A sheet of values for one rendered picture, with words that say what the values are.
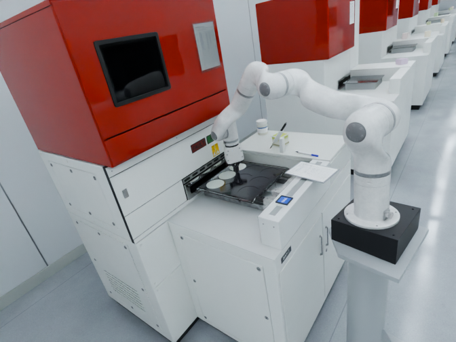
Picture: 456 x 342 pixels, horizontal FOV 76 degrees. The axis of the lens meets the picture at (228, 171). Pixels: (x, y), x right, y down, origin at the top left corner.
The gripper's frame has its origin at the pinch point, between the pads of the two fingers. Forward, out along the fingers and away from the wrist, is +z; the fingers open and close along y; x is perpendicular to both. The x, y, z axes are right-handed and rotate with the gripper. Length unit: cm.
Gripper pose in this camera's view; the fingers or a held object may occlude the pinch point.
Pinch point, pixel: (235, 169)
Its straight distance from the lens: 167.0
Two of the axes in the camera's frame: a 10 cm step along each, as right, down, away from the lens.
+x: -2.9, -3.7, 8.8
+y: 9.4, -2.7, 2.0
